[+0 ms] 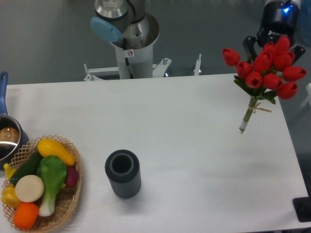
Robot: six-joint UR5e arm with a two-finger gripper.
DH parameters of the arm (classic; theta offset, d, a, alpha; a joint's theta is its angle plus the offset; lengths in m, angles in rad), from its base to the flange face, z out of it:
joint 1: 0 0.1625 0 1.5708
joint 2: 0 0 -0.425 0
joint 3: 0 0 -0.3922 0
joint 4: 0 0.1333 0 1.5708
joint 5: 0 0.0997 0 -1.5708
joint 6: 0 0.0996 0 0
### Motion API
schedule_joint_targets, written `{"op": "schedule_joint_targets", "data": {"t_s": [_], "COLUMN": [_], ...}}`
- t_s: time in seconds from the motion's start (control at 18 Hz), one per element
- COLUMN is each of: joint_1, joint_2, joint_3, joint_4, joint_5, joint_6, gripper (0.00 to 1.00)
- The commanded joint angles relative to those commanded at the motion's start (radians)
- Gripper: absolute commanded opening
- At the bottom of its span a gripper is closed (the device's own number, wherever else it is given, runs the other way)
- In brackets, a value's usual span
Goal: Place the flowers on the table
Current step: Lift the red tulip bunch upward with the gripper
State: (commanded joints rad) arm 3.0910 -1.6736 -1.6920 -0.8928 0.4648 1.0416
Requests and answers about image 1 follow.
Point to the orange toy fruit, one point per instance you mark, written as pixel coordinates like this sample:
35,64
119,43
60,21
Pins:
25,215

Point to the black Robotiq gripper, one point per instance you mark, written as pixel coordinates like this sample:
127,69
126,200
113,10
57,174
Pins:
279,18

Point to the woven wicker basket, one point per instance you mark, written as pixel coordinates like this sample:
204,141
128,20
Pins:
66,200

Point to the white object at right edge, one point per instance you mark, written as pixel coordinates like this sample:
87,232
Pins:
306,103

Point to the yellow squash toy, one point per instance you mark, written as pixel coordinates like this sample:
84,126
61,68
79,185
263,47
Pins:
49,147

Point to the black device at table edge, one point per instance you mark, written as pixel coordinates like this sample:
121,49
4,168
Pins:
302,208

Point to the dark grey ribbed vase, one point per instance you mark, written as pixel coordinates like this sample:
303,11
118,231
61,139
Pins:
122,168

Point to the yellow bell pepper toy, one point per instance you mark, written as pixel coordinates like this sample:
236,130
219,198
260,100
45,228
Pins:
9,197

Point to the cream round radish slice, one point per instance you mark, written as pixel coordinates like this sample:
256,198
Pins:
29,188

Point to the green bok choy toy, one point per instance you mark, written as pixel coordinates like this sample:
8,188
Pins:
52,171

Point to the red tulip bouquet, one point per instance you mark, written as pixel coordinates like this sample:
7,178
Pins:
271,75

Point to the yellow banana toy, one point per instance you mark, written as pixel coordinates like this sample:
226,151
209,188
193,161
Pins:
9,171

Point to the dark green cucumber toy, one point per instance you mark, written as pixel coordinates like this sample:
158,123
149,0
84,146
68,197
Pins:
29,167

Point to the blue handled steel saucepan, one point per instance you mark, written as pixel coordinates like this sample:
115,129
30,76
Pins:
12,136

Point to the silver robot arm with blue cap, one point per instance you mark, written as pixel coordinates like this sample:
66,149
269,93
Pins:
115,17

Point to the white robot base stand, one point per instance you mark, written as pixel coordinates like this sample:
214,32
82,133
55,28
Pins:
131,64

